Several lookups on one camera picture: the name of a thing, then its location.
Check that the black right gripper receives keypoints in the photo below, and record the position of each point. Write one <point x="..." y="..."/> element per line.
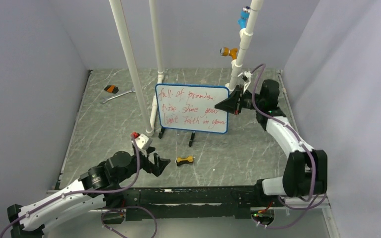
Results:
<point x="231" y="104"/>

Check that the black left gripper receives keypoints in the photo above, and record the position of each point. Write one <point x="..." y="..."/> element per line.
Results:
<point x="160" y="163"/>

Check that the yellow black eraser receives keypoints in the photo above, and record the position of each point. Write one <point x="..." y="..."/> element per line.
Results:
<point x="184" y="160"/>

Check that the blue framed whiteboard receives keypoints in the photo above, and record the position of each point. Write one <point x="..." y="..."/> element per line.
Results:
<point x="191" y="107"/>

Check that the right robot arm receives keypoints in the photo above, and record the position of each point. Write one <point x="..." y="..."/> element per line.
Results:
<point x="305" y="173"/>

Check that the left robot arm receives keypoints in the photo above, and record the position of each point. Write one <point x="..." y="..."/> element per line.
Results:
<point x="99" y="187"/>

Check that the orange nozzle fitting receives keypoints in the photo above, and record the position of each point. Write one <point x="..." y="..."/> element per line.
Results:
<point x="225" y="51"/>

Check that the silver wrench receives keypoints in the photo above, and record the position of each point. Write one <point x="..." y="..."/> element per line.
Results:
<point x="105" y="100"/>

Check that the blue nozzle fitting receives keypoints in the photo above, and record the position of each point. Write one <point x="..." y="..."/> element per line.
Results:
<point x="244" y="16"/>

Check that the orange black small tool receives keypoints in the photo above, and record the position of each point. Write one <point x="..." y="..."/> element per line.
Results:
<point x="111" y="89"/>

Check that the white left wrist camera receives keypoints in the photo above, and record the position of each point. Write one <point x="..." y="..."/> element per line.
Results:
<point x="141" y="141"/>

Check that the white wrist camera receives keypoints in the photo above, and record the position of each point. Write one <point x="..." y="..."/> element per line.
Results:
<point x="141" y="141"/>
<point x="245" y="76"/>

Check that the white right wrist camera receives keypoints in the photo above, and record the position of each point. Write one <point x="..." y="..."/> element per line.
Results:
<point x="245" y="76"/>

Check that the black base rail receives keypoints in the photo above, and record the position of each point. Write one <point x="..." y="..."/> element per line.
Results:
<point x="238" y="201"/>

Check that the white pvc pipe frame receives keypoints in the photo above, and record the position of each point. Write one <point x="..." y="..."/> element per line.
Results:
<point x="123" y="32"/>

